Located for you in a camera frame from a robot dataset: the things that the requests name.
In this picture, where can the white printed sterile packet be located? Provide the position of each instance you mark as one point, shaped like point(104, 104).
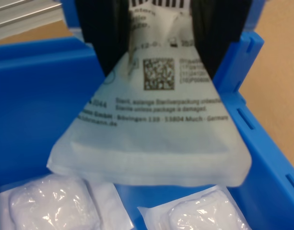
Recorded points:
point(149, 148)

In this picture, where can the blue bin with gauze packets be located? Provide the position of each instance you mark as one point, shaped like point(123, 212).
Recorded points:
point(29, 95)

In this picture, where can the gauze pad in clear bag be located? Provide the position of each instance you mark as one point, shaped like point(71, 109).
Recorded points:
point(53, 203)
point(202, 213)

